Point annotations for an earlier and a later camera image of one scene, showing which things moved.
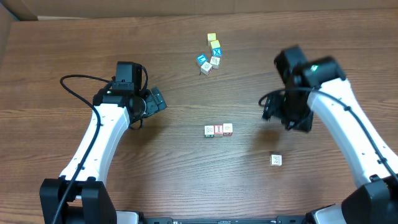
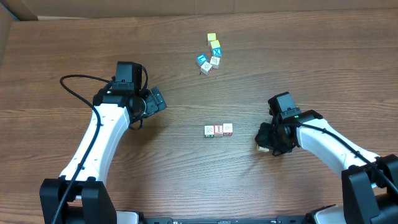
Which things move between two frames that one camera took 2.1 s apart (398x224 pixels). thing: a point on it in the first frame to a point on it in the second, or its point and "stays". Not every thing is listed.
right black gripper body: [293, 107] to [271, 137]
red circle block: [227, 129] stays
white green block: [275, 160] to [263, 149]
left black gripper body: [152, 105] stays
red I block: [218, 130] stays
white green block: [209, 131] stays
